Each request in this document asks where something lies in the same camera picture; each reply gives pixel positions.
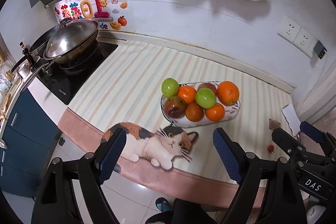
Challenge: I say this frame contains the blue slipper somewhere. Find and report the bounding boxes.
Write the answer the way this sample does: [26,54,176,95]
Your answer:
[155,197,174,212]

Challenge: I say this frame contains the colourful wall sticker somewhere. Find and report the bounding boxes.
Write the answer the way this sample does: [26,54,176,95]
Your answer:
[54,0,129,30]

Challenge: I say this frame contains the large orange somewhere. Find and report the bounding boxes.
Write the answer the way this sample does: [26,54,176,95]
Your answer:
[217,81,240,106]

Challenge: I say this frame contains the black cooktop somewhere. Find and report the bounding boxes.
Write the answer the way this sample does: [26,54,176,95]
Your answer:
[35,40,118,106]

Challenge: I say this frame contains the oval floral plate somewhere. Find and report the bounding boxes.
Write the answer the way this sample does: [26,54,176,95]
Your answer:
[160,81,241,128]

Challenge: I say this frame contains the person's dark clothing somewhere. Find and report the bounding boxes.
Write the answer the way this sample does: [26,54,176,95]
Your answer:
[146,198,218,224]

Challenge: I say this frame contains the dark sauce bottle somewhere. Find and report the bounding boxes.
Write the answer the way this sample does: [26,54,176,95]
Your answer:
[19,42,32,65]

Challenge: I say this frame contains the white paper sheet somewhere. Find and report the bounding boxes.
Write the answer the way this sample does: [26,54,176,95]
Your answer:
[281,104,302,135]

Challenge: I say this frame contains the red-brown apple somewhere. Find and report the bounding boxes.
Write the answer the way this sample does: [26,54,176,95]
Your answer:
[197,82,218,96]
[164,95,187,119]

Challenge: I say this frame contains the small mandarin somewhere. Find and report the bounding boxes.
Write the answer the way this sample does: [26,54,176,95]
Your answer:
[177,85,197,104]
[205,103,226,122]

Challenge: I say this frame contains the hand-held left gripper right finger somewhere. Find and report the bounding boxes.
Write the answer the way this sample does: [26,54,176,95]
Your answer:
[213,127,307,224]

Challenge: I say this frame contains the steel wok lid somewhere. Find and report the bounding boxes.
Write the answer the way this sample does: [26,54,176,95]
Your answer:
[43,20,100,60]

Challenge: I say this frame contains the white mug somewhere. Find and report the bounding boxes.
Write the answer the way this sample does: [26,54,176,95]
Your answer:
[18,64,31,79]

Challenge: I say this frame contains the steel wok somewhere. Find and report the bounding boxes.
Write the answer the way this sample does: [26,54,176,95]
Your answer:
[20,35,100,90]

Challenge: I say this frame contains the black plug adapter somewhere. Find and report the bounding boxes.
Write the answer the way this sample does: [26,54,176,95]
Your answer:
[313,40,327,59]

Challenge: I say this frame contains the white wall socket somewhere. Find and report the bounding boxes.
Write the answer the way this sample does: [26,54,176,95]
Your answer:
[278,16,302,42]
[293,27,317,52]

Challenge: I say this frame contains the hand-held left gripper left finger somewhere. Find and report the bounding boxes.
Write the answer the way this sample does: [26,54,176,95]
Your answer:
[33,127,128,224]

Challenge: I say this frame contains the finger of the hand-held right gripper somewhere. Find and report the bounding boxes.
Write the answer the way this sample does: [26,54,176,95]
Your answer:
[272,127,315,163]
[300,121,336,159]

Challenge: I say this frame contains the blue kitchen cabinet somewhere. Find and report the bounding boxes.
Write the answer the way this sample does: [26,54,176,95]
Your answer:
[0,89,59,198]

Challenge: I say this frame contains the striped cat-print mat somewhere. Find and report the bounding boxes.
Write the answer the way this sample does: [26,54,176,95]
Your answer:
[58,39,302,209]

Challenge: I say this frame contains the dark red persimmon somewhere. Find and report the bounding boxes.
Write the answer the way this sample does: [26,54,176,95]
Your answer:
[185,102,205,122]

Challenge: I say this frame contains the green apple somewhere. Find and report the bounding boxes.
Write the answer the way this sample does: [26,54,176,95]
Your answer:
[161,78,180,98]
[195,88,217,109]

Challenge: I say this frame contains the black frying pan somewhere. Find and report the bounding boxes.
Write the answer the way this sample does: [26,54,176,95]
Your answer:
[10,27,57,73]

